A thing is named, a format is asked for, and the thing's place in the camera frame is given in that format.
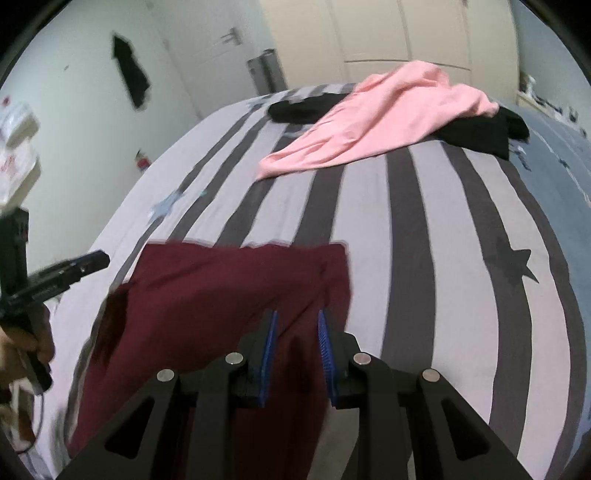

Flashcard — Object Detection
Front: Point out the striped star bed sheet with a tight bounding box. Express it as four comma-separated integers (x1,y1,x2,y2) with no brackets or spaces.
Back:
28,83,591,480

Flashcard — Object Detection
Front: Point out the maroon t-shirt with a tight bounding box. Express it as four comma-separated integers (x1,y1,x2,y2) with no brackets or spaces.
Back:
67,242,354,480

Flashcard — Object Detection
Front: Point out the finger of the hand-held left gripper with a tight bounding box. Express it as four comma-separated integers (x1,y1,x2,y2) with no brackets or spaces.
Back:
0,276,86,320
25,249,112,291

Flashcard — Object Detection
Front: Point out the white tote bag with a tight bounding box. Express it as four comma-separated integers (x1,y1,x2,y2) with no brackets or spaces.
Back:
0,147,40,205

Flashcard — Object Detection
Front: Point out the white door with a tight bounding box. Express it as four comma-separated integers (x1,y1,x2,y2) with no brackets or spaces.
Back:
157,0,279,121

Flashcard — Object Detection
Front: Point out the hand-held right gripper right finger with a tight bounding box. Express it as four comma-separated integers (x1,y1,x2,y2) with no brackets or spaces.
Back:
318,309,534,480

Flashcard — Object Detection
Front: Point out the pink garment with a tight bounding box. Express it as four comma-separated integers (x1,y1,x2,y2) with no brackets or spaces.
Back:
255,60,501,181

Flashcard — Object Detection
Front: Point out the white plastic bag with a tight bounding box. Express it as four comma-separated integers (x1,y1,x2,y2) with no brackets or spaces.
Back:
0,102,40,149

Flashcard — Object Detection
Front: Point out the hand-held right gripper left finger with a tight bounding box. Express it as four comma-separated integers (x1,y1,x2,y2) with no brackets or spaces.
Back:
58,310,279,480

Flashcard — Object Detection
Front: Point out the grey ribbed suitcase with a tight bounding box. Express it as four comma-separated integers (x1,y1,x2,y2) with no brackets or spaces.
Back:
246,48,288,96

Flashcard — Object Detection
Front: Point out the person's left hand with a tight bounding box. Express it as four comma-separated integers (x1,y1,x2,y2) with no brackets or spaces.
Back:
0,305,55,383

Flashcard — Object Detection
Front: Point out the white nightstand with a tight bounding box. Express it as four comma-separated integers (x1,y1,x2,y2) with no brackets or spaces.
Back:
515,88,591,139

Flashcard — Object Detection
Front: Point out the black hanging garment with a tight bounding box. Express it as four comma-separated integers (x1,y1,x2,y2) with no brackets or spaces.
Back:
111,32,151,111

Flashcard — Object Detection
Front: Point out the cream wardrobe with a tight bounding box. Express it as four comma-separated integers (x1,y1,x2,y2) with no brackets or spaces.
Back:
259,0,520,100

